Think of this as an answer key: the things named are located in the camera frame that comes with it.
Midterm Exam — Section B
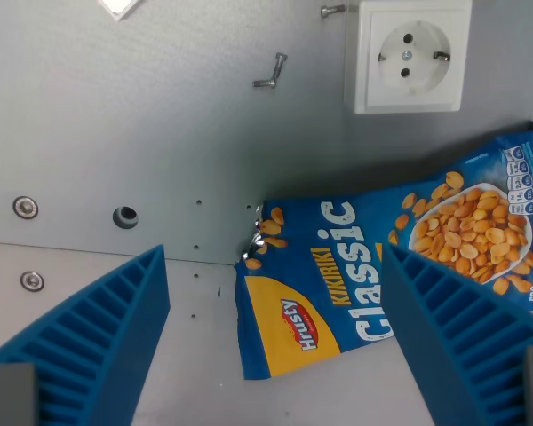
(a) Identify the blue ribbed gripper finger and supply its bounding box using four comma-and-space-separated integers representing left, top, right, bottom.
381, 242, 533, 426
0, 244, 171, 426

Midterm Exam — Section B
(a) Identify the silver mounted hex screw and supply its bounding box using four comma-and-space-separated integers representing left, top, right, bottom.
12, 195, 40, 220
19, 270, 45, 293

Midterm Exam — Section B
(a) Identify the blue peanut snack bag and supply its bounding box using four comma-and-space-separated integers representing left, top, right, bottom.
234, 120, 533, 381

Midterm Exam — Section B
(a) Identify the white wall power socket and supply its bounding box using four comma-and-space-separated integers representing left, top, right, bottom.
343, 0, 473, 115

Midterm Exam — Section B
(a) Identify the white flat card piece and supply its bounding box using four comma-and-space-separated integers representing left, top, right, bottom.
96, 0, 141, 22

